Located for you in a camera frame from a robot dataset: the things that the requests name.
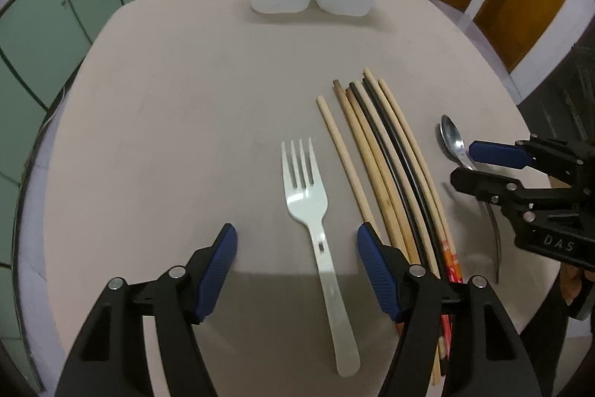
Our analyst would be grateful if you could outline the silver metal spoon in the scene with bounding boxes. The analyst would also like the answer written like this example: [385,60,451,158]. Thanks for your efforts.
[439,115,502,284]

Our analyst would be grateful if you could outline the thin wooden chopstick orange end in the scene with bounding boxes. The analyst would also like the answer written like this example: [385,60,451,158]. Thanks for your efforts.
[378,79,463,282]

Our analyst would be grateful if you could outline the silver metal fork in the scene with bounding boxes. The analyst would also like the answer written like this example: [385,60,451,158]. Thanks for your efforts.
[282,141,360,378]

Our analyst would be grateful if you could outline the light wooden chopstick red end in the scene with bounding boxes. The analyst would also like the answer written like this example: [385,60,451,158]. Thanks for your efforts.
[316,96,377,230]

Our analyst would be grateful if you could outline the green kitchen cabinets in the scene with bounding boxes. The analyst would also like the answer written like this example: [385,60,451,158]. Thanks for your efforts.
[0,0,441,393]

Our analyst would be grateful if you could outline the person's hand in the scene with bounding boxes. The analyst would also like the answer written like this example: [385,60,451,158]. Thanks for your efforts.
[560,263,582,305]

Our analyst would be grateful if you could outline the wooden chopstick red decorated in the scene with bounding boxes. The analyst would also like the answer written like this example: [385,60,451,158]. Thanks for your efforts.
[362,67,453,370]

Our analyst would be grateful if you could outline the dark chair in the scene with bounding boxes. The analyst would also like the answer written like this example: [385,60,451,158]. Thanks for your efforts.
[518,45,594,143]

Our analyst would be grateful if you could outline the plain bamboo chopstick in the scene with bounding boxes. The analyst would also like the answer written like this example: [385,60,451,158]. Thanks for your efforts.
[333,80,408,257]
[344,86,442,386]

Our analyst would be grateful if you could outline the black chopstick red end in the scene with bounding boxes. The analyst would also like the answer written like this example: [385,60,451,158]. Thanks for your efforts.
[360,76,455,342]

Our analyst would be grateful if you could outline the black chopstick gold band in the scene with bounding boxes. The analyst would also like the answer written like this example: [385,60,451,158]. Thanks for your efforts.
[349,81,443,277]

